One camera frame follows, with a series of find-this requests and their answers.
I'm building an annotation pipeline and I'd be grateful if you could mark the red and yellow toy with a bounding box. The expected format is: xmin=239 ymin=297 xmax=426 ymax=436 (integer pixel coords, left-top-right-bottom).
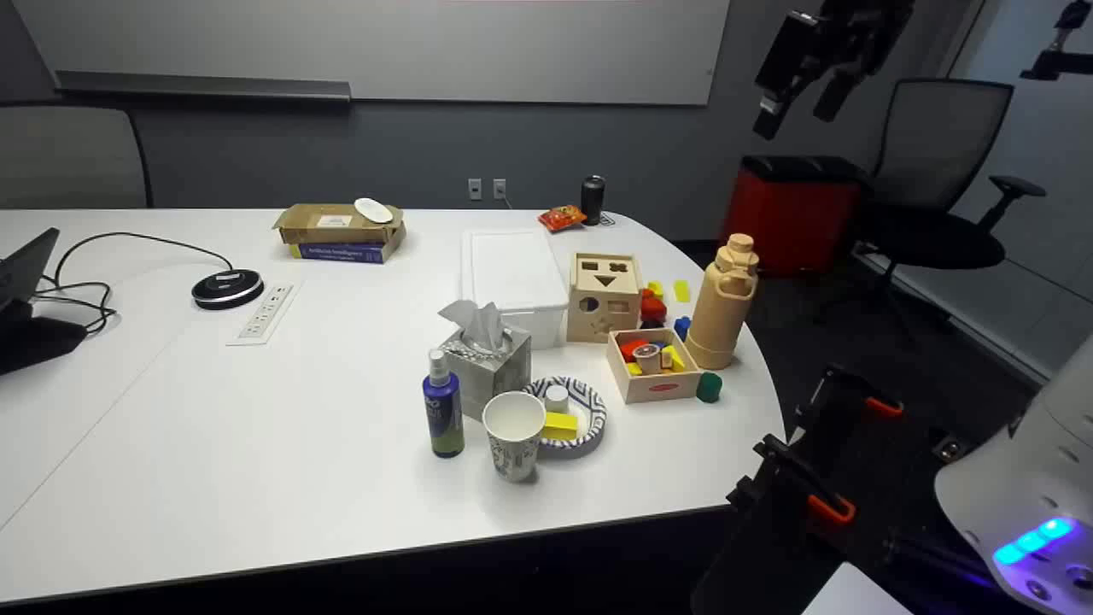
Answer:
xmin=636 ymin=282 xmax=671 ymax=331

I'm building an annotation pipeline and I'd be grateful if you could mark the grey padded chair back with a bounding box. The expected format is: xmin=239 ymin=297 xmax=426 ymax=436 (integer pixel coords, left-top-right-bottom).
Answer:
xmin=0 ymin=102 xmax=153 ymax=212

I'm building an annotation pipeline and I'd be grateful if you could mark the black computer mouse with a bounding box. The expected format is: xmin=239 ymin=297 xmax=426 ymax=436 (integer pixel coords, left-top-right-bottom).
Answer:
xmin=187 ymin=268 xmax=266 ymax=311

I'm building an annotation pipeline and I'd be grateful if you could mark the white tissue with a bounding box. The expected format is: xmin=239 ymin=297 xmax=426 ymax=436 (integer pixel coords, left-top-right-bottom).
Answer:
xmin=437 ymin=297 xmax=512 ymax=357

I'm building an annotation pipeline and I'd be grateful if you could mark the patterned paper cup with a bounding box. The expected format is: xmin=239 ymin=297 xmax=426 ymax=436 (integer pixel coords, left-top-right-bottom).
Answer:
xmin=477 ymin=390 xmax=549 ymax=485

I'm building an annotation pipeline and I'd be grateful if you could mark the white round tape roll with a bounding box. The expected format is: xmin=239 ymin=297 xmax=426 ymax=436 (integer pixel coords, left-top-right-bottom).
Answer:
xmin=352 ymin=196 xmax=400 ymax=229

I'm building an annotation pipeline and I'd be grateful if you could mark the black cable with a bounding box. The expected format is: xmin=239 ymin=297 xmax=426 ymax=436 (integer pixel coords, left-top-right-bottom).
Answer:
xmin=31 ymin=229 xmax=239 ymax=342

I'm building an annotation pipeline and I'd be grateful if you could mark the black mesh office chair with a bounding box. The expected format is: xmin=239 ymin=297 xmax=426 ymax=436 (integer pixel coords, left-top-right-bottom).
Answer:
xmin=849 ymin=76 xmax=1047 ymax=348

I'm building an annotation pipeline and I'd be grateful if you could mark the white plastic bin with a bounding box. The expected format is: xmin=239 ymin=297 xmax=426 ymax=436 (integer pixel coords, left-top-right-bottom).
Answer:
xmin=499 ymin=297 xmax=574 ymax=354

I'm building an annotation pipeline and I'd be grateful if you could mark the orange snack packet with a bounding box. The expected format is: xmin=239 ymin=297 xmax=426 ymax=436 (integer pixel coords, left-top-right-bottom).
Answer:
xmin=535 ymin=201 xmax=592 ymax=235

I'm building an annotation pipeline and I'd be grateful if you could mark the brown cardboard box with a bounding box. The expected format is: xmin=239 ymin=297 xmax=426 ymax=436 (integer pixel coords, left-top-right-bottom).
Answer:
xmin=272 ymin=201 xmax=409 ymax=252

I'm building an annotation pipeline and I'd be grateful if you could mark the white paper strip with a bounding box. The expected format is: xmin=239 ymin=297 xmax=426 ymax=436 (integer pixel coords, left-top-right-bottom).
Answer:
xmin=222 ymin=282 xmax=296 ymax=354

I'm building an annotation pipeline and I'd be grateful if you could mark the blue book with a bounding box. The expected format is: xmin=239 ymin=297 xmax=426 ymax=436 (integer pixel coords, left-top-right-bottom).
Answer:
xmin=296 ymin=239 xmax=392 ymax=268

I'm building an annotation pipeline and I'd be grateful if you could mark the black laptop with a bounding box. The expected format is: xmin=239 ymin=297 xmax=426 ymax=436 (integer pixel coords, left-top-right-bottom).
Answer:
xmin=0 ymin=227 xmax=92 ymax=381

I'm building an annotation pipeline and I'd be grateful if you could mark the white plastic bin lid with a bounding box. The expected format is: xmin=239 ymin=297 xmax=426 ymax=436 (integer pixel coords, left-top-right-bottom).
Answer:
xmin=457 ymin=224 xmax=569 ymax=316

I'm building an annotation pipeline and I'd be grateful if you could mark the white sheet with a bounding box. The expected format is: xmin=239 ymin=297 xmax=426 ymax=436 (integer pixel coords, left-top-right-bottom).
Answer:
xmin=798 ymin=561 xmax=917 ymax=615

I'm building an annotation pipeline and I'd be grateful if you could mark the blue spray bottle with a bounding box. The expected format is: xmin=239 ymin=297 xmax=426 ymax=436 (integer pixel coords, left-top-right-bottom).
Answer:
xmin=419 ymin=354 xmax=468 ymax=463

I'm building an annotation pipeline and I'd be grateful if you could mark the long yellow block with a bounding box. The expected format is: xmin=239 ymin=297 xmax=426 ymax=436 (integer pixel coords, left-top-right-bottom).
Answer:
xmin=540 ymin=409 xmax=583 ymax=446

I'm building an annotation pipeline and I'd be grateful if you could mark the grey whiteboard tray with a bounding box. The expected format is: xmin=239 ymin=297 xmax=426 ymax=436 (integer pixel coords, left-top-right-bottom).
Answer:
xmin=51 ymin=68 xmax=354 ymax=108

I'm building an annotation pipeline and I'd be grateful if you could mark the tan stacking tower toy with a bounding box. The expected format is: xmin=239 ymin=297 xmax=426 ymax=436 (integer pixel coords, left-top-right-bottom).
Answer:
xmin=682 ymin=229 xmax=761 ymax=372

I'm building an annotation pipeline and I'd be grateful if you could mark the red bin with black lid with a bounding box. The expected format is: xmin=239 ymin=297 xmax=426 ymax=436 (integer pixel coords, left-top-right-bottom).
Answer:
xmin=724 ymin=154 xmax=869 ymax=282

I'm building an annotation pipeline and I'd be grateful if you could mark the black can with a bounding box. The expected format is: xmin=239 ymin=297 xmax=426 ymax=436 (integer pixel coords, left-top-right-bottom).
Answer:
xmin=577 ymin=173 xmax=609 ymax=229

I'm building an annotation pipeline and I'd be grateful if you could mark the white whiteboard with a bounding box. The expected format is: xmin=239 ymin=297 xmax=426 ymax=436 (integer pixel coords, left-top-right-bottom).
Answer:
xmin=11 ymin=0 xmax=734 ymax=109

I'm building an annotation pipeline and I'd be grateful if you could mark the patterned paper plate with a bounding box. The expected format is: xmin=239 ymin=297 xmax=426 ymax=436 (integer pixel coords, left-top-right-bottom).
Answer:
xmin=521 ymin=375 xmax=610 ymax=463

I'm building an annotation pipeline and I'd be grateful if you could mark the black mount bracket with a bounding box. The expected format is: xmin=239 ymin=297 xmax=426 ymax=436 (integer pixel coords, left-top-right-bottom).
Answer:
xmin=1017 ymin=0 xmax=1093 ymax=85

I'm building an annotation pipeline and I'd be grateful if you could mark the wooden tray with red edge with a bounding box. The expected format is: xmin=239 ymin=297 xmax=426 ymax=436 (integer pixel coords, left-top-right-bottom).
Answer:
xmin=603 ymin=326 xmax=705 ymax=407

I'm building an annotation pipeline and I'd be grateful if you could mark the grey tissue box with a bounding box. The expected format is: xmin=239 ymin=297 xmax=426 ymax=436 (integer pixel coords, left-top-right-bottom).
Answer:
xmin=437 ymin=326 xmax=535 ymax=393

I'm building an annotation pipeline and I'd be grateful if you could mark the wooden shape sorter cube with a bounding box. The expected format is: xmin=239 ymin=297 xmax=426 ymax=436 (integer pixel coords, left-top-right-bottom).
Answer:
xmin=562 ymin=249 xmax=644 ymax=346

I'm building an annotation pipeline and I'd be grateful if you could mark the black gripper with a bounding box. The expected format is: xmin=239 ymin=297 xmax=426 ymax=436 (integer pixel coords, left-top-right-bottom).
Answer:
xmin=751 ymin=0 xmax=917 ymax=144

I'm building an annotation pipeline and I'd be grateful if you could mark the black clamp with orange handle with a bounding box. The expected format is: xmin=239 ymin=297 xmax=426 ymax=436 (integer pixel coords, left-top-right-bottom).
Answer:
xmin=726 ymin=432 xmax=863 ymax=539
xmin=794 ymin=363 xmax=911 ymax=463

